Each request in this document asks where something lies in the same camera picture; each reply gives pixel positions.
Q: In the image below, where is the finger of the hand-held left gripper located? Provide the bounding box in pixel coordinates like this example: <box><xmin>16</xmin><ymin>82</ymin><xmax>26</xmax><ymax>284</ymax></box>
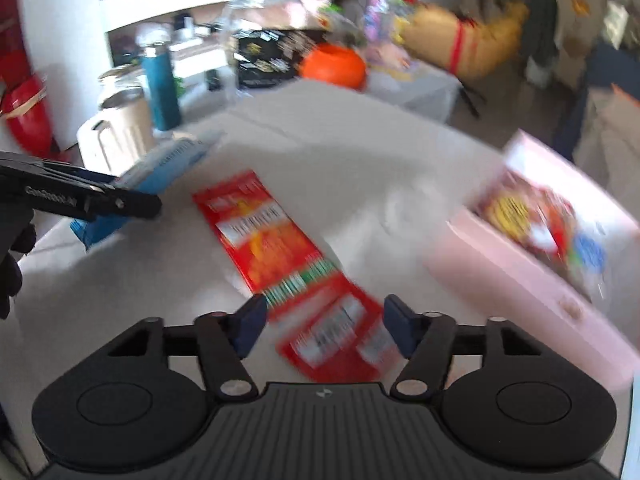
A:
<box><xmin>65</xmin><ymin>167</ymin><xmax>121</xmax><ymax>188</ymax></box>
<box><xmin>87</xmin><ymin>187</ymin><xmax>163</xmax><ymax>221</ymax></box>

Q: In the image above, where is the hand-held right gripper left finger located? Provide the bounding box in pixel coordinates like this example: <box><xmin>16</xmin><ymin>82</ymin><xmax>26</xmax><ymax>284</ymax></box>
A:
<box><xmin>107</xmin><ymin>294</ymin><xmax>268</xmax><ymax>402</ymax></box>

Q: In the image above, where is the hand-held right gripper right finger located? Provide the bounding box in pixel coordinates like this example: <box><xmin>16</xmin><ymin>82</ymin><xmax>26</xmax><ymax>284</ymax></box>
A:
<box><xmin>384</xmin><ymin>294</ymin><xmax>543</xmax><ymax>402</ymax></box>

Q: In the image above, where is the blue white snack packet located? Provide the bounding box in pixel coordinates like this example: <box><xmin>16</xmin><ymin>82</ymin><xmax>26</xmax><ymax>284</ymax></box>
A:
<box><xmin>70</xmin><ymin>131</ymin><xmax>227</xmax><ymax>252</ymax></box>

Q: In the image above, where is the red snack packet strip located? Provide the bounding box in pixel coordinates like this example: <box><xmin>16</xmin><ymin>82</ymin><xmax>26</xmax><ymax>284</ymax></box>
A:
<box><xmin>192</xmin><ymin>170</ymin><xmax>402</xmax><ymax>384</ymax></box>

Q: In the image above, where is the pink cardboard box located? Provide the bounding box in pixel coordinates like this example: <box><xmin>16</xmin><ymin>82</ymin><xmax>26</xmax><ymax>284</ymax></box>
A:
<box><xmin>421</xmin><ymin>129</ymin><xmax>640</xmax><ymax>392</ymax></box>

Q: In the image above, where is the person's left hand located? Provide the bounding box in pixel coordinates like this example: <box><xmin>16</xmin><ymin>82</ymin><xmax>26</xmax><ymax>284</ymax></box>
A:
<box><xmin>0</xmin><ymin>207</ymin><xmax>37</xmax><ymax>321</ymax></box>

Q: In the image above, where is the white ribbed appliance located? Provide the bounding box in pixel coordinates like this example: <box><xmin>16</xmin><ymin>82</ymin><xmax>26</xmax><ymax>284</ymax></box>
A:
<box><xmin>76</xmin><ymin>106</ymin><xmax>157</xmax><ymax>172</ymax></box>

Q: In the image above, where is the red plastic object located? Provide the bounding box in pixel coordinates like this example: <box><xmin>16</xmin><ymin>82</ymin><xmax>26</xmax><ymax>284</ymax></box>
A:
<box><xmin>0</xmin><ymin>74</ymin><xmax>54</xmax><ymax>147</ymax></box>

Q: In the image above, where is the glass jar with metal lid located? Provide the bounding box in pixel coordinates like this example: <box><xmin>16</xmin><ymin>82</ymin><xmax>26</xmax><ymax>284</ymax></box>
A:
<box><xmin>96</xmin><ymin>66</ymin><xmax>149</xmax><ymax>112</ymax></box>

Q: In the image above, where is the teal bottle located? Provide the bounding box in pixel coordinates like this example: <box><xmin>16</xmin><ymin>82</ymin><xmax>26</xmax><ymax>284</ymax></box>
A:
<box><xmin>140</xmin><ymin>41</ymin><xmax>183</xmax><ymax>132</ymax></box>

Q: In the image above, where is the colourful snack packet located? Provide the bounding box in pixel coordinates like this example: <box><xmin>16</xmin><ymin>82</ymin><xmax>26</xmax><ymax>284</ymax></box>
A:
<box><xmin>474</xmin><ymin>169</ymin><xmax>609</xmax><ymax>302</ymax></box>

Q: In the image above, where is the white tablecloth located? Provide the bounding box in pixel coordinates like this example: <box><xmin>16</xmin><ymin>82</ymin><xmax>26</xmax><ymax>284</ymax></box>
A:
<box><xmin>0</xmin><ymin>80</ymin><xmax>640</xmax><ymax>480</ymax></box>

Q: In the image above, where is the white shelf unit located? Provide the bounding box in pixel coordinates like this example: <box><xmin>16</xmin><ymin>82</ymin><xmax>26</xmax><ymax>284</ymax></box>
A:
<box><xmin>99</xmin><ymin>0</ymin><xmax>337</xmax><ymax>68</ymax></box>

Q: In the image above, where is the black printed bag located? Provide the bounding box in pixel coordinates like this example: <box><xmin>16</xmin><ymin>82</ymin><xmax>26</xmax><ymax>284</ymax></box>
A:
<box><xmin>234</xmin><ymin>29</ymin><xmax>327</xmax><ymax>87</ymax></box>

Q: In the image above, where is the orange pumpkin bucket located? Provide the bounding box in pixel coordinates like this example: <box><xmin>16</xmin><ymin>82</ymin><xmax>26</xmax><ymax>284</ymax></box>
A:
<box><xmin>299</xmin><ymin>43</ymin><xmax>369</xmax><ymax>92</ymax></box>

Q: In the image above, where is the yellow sofa with red ribbon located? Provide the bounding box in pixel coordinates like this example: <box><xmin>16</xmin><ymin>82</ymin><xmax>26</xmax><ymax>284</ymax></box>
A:
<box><xmin>399</xmin><ymin>1</ymin><xmax>529</xmax><ymax>82</ymax></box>

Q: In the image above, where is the dark hanging coat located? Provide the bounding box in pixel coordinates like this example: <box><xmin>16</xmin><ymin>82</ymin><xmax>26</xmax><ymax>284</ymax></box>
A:
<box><xmin>524</xmin><ymin>0</ymin><xmax>559</xmax><ymax>87</ymax></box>

